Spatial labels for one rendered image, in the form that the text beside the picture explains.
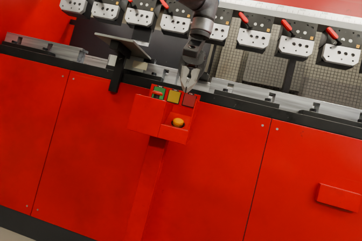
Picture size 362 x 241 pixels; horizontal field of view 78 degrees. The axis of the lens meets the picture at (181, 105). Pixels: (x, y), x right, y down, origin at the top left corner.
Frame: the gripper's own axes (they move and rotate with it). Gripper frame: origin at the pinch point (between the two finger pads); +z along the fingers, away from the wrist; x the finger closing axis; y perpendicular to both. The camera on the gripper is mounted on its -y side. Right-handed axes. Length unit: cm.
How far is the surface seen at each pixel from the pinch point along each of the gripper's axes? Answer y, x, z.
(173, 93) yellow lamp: 9.9, 5.7, 2.7
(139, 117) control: -6.2, 11.7, 12.5
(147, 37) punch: 41, 32, -23
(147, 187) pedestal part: -3.2, 4.6, 35.4
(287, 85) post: 112, -64, -25
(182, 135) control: -6.4, -3.3, 14.5
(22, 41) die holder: 40, 104, -6
